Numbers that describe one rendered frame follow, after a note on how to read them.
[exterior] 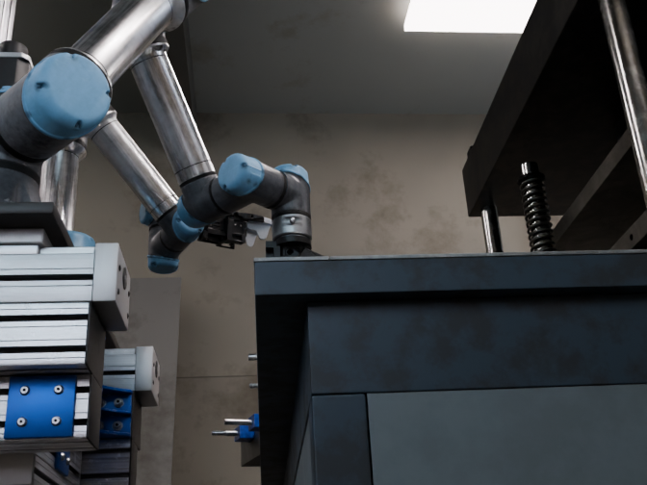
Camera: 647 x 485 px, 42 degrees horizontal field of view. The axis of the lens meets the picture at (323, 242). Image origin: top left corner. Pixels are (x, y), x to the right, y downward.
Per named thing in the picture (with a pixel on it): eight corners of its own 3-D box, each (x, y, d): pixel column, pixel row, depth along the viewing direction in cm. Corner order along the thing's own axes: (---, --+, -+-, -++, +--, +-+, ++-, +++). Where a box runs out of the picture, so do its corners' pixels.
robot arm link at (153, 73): (78, 3, 160) (176, 238, 160) (112, -26, 154) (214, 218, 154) (123, 3, 170) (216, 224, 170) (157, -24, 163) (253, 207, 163)
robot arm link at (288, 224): (310, 230, 162) (312, 212, 155) (311, 251, 161) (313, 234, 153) (271, 231, 162) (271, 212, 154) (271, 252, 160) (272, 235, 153)
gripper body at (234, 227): (235, 250, 222) (194, 242, 216) (237, 219, 225) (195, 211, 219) (247, 242, 216) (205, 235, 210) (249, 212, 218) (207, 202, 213)
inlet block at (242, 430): (214, 443, 173) (214, 417, 175) (208, 447, 177) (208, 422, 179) (274, 445, 177) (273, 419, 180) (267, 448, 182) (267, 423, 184)
